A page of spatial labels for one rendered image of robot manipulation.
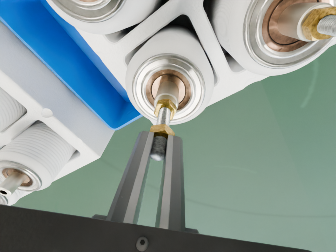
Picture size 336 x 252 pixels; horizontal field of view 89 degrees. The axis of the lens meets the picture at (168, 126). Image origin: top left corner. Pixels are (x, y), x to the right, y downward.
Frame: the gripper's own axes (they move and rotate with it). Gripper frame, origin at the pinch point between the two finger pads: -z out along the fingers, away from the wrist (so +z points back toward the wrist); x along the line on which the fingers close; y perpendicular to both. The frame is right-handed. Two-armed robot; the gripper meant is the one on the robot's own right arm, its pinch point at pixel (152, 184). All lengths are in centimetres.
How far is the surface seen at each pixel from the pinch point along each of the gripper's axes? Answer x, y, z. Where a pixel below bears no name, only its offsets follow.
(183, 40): -0.6, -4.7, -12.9
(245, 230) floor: -48, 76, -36
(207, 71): -3.4, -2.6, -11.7
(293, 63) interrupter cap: -10.5, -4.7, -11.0
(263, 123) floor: -27.6, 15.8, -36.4
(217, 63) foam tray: -5.7, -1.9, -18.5
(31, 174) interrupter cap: 19.6, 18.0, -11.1
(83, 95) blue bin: 16.9, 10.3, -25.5
